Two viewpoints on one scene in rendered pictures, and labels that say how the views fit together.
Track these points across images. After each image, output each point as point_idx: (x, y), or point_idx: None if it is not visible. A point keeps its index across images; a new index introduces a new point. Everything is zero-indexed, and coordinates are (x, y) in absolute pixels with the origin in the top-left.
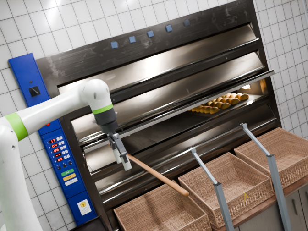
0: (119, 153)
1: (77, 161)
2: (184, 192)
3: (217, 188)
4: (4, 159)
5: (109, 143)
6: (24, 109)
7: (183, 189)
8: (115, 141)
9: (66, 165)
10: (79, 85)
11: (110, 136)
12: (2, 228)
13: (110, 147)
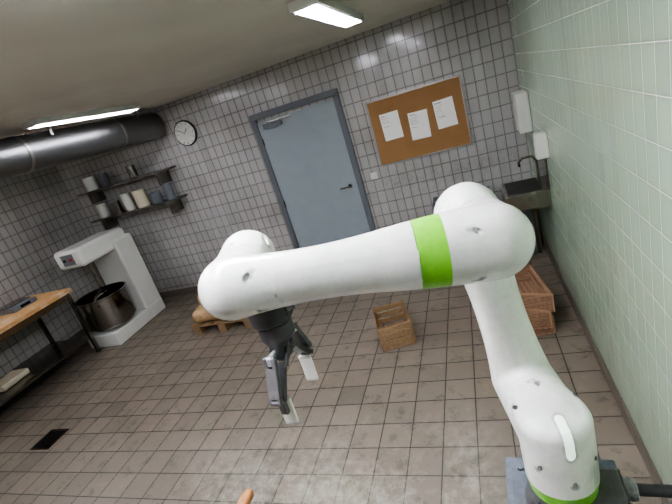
0: (307, 351)
1: None
2: (249, 489)
3: None
4: None
5: (279, 392)
6: (386, 227)
7: (238, 502)
8: (300, 329)
9: None
10: (235, 253)
11: (290, 338)
12: (579, 403)
13: (282, 401)
